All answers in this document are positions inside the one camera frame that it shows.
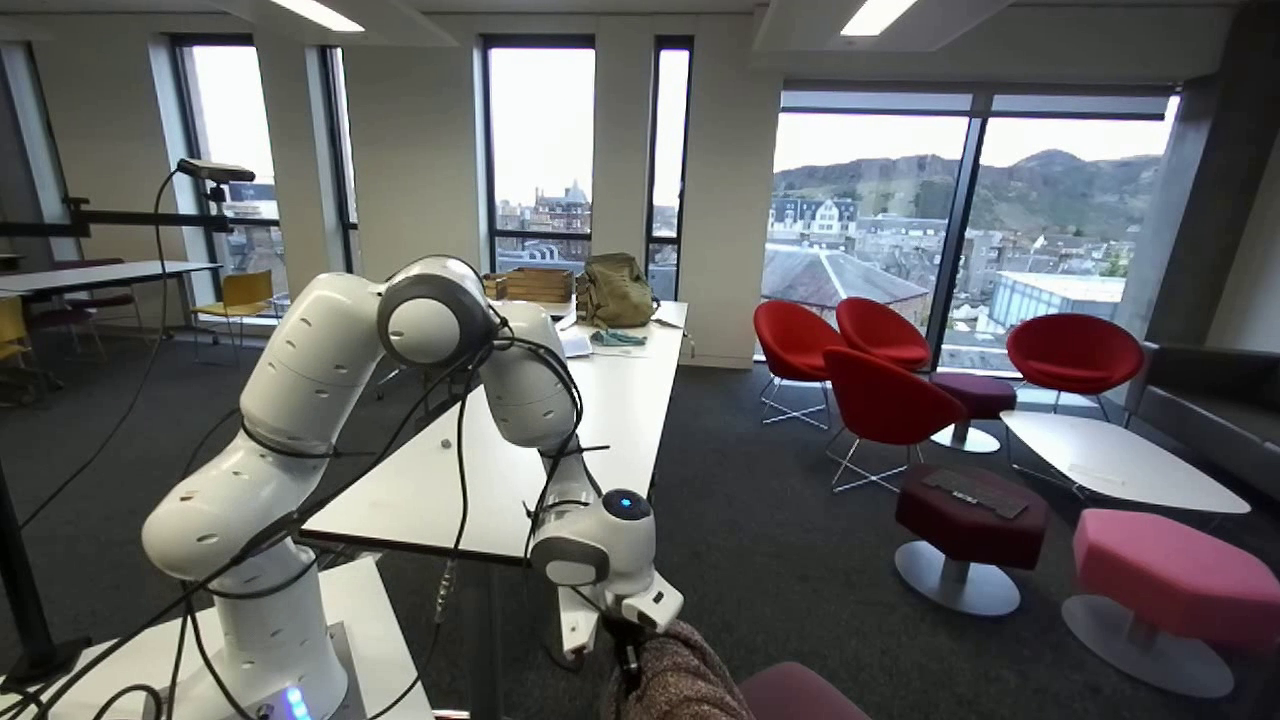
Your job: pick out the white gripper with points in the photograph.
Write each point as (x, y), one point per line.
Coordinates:
(645, 606)

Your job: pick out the brown speckled clothing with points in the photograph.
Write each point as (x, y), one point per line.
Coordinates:
(675, 678)

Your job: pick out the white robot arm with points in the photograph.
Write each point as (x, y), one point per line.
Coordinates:
(230, 526)

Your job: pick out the maroon chair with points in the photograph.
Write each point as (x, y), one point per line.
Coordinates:
(791, 691)

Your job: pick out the red lounge chair left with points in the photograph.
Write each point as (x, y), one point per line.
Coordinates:
(793, 348)

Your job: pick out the red lounge chair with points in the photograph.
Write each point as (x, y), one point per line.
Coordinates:
(882, 404)
(793, 348)
(1072, 354)
(882, 333)

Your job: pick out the red lounge chair front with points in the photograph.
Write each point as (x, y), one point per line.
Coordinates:
(882, 404)

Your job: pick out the dark maroon round stool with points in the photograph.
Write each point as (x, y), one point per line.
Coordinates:
(964, 535)

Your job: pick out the red lounge chair middle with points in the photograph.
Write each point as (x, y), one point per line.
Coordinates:
(882, 333)

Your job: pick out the small maroon stool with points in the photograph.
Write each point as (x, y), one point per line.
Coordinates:
(981, 396)

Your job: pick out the white low coffee table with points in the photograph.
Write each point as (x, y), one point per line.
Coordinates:
(1115, 460)

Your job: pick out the red lounge chair right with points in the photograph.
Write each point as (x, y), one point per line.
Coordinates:
(1072, 354)

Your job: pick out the pink hexagonal stool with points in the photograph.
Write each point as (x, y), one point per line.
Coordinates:
(1157, 599)

